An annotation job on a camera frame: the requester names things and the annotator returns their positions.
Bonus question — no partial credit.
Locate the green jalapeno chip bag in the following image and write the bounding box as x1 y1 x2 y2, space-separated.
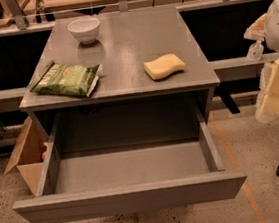
30 63 101 97

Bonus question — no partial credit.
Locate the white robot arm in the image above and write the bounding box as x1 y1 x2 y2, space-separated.
244 0 279 122

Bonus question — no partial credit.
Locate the grey cabinet with top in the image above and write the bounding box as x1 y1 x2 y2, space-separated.
9 1 227 161

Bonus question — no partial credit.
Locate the open grey top drawer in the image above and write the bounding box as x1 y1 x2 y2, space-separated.
2 92 251 223

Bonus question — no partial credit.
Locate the clear sanitizer pump bottle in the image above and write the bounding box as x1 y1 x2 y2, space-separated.
246 38 264 62

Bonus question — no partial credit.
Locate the yellow sponge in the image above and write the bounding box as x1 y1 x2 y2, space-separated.
143 53 186 81

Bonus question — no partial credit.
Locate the white ceramic bowl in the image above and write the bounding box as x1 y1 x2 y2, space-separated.
67 16 100 44

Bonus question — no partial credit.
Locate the brown cardboard box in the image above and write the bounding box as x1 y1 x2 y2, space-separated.
4 117 47 196

